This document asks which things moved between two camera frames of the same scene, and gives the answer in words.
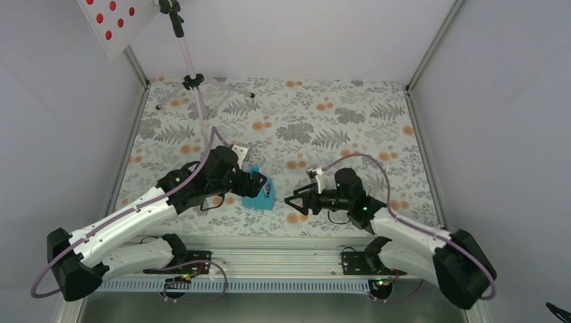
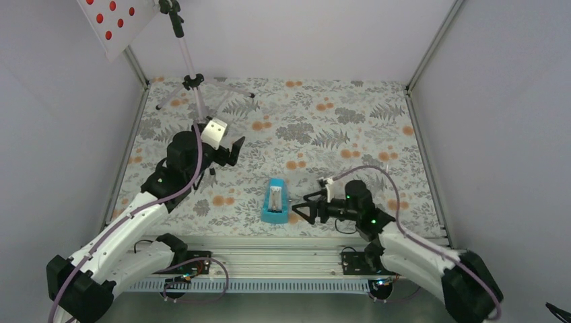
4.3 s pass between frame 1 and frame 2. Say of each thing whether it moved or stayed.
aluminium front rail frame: stayed
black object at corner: stayed
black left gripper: moved
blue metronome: moved
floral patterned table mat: stayed
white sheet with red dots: stayed
